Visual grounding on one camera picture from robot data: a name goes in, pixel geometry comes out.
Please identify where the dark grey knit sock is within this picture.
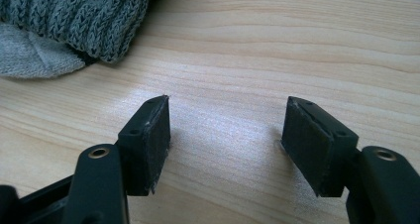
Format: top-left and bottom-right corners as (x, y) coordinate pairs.
(0, 0), (158, 79)

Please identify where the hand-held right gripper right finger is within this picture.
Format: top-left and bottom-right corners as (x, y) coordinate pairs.
(280, 95), (361, 198)

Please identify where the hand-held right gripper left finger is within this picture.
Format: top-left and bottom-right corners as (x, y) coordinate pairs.
(117, 94), (172, 197)

